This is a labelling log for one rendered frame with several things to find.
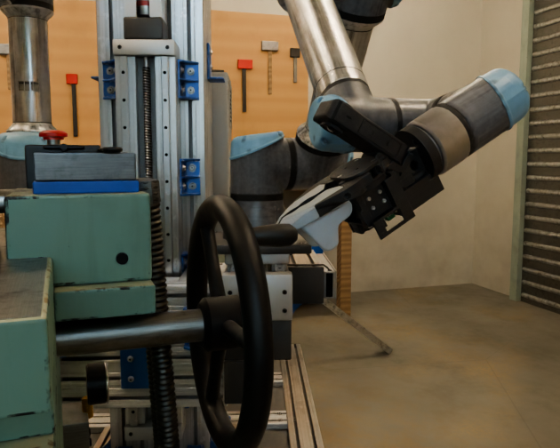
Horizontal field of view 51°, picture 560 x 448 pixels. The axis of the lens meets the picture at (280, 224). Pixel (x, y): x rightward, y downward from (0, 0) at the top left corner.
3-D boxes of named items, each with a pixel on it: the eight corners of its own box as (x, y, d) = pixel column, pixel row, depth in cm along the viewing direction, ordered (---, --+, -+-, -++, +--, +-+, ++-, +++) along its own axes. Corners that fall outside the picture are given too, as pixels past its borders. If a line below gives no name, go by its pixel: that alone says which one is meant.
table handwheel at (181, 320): (205, 331, 86) (262, 512, 63) (59, 346, 79) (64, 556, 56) (226, 150, 71) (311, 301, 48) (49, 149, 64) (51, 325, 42)
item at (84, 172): (139, 192, 60) (138, 137, 59) (21, 194, 56) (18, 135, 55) (125, 186, 72) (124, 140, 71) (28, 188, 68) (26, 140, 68)
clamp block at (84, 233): (153, 281, 60) (151, 192, 59) (7, 292, 55) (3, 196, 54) (135, 258, 74) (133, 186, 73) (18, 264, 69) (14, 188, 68)
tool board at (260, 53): (308, 149, 411) (309, 16, 401) (-5, 148, 352) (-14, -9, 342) (307, 149, 415) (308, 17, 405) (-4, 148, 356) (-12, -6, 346)
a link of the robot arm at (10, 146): (-7, 196, 120) (-11, 128, 119) (4, 192, 133) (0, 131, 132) (56, 195, 124) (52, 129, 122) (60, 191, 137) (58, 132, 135)
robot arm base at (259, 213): (224, 233, 138) (224, 190, 137) (289, 233, 139) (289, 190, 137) (220, 242, 123) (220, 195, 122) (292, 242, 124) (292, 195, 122)
